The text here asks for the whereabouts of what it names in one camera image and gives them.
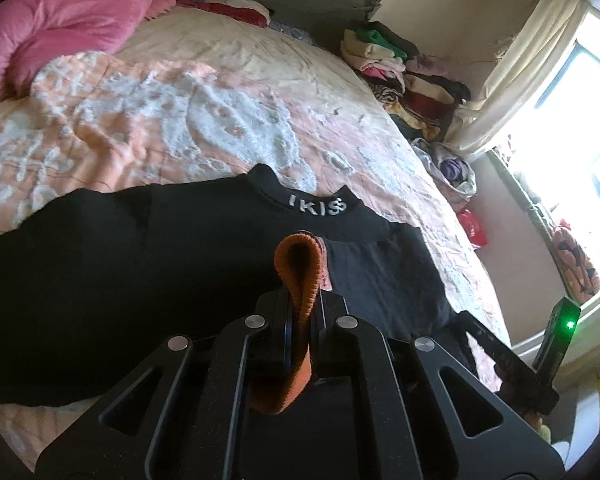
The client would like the red plastic bag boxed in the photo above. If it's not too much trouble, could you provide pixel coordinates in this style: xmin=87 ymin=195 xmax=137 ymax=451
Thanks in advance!
xmin=456 ymin=207 xmax=488 ymax=250

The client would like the floral bag with clothes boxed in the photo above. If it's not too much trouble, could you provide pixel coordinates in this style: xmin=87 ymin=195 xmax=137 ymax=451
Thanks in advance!
xmin=410 ymin=137 xmax=478 ymax=211

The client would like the window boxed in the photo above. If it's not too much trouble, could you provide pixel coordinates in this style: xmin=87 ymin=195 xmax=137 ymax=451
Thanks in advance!
xmin=500 ymin=10 xmax=600 ymax=311

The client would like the grey patterned cloth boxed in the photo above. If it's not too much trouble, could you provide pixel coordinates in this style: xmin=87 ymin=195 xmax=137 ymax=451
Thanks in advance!
xmin=267 ymin=20 xmax=313 ymax=41

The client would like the cream curtain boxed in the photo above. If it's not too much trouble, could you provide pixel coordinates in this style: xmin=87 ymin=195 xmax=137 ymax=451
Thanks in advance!
xmin=442 ymin=0 xmax=596 ymax=156

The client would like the black sweater with white lettering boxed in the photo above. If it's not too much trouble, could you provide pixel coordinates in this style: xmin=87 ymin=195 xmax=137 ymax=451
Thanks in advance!
xmin=0 ymin=164 xmax=476 ymax=408

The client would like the orange patterned cushion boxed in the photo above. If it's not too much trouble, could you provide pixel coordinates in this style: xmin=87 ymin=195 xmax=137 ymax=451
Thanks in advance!
xmin=550 ymin=220 xmax=600 ymax=303

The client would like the peach and white floral blanket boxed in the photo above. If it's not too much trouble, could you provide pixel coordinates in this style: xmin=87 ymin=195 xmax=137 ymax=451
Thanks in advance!
xmin=0 ymin=52 xmax=511 ymax=471

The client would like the pink quilt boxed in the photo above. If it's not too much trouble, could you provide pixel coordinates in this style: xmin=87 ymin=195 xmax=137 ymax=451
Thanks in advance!
xmin=0 ymin=0 xmax=186 ymax=111

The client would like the cream bed sheet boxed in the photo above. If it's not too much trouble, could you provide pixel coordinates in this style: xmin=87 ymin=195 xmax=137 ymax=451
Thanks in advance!
xmin=115 ymin=7 xmax=416 ymax=141

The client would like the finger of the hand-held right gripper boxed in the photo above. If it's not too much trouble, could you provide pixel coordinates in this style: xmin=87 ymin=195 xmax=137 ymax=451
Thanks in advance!
xmin=457 ymin=310 xmax=561 ymax=416

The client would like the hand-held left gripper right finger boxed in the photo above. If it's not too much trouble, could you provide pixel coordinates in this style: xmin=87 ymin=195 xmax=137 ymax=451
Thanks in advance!
xmin=310 ymin=292 xmax=566 ymax=480

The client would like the orange knit cloth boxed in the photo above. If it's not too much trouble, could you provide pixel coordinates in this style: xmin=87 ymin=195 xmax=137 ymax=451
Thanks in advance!
xmin=250 ymin=230 xmax=333 ymax=416

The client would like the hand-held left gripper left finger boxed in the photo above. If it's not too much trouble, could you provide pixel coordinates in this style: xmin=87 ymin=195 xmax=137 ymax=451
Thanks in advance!
xmin=35 ymin=290 xmax=301 ymax=480

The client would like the pile of folded clothes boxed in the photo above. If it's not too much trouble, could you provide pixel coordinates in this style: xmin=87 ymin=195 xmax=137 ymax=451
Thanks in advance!
xmin=340 ymin=20 xmax=473 ymax=143

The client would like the grey headboard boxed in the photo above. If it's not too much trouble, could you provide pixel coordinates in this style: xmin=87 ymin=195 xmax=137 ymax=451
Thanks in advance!
xmin=215 ymin=0 xmax=383 ymax=36

